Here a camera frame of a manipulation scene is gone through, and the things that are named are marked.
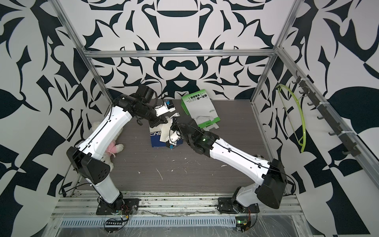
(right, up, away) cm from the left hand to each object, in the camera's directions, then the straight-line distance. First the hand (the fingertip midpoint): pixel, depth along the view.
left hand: (163, 117), depth 78 cm
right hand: (+7, +3, -6) cm, 10 cm away
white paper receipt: (+1, -9, -3) cm, 9 cm away
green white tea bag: (+21, +7, +33) cm, 40 cm away
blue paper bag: (-5, -9, +2) cm, 10 cm away
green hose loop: (+65, -2, -10) cm, 66 cm away
